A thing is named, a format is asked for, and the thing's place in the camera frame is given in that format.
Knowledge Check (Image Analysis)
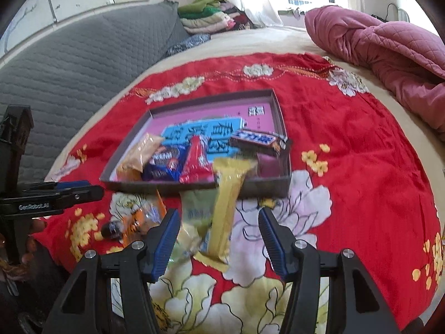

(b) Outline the brown chocolate bar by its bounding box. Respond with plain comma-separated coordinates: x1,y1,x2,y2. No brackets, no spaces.
230,129,290,156

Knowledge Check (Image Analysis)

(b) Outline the beige clear snack packet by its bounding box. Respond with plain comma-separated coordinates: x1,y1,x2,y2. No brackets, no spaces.
116,133,165,182

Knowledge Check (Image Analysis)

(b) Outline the blue cookie packet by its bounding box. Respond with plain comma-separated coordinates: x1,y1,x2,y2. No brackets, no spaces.
142,146,183,182

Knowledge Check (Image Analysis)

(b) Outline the grey quilted headboard cover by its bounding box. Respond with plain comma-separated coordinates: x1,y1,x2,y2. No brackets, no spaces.
0,0,190,186

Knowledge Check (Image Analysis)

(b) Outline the stack of folded clothes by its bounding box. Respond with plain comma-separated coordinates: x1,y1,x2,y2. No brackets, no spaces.
177,0,256,36

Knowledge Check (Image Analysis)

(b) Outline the shallow grey box pink inside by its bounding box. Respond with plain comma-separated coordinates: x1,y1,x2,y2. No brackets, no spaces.
100,89,292,197

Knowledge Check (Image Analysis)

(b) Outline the red snack packet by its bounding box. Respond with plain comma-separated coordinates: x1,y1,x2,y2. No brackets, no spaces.
179,136,215,185

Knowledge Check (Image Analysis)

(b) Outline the dark patterned cloth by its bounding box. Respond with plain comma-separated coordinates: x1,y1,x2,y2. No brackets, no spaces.
165,33,212,58

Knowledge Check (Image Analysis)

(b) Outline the green snack packet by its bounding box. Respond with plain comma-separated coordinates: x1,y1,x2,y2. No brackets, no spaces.
170,192,213,264

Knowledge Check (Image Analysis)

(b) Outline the pink quilted blanket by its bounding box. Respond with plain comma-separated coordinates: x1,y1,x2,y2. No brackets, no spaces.
305,5,445,131

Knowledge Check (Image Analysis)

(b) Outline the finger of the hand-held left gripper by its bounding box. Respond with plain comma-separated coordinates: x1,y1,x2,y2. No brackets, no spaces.
63,185,105,208
23,180,92,193

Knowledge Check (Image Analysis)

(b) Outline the yellow snack bar packet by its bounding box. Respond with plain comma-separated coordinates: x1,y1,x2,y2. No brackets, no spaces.
193,158,257,273

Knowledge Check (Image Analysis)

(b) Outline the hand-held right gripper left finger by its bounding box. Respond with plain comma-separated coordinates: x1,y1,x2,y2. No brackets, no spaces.
42,209,182,334

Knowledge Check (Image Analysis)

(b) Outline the red floral blanket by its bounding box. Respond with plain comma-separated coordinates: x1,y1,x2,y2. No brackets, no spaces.
33,52,441,334

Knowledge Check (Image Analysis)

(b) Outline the person's left hand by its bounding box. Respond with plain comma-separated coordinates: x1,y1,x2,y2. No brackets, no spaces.
21,220,46,263

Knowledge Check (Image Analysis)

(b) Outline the small dark candy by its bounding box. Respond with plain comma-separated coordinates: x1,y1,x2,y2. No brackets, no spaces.
100,221,122,241

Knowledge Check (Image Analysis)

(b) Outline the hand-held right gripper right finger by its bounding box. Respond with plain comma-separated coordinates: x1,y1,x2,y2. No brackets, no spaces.
258,208,400,334

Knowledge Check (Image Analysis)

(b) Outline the orange snack packet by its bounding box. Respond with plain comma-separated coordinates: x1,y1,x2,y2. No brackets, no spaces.
120,190,167,246

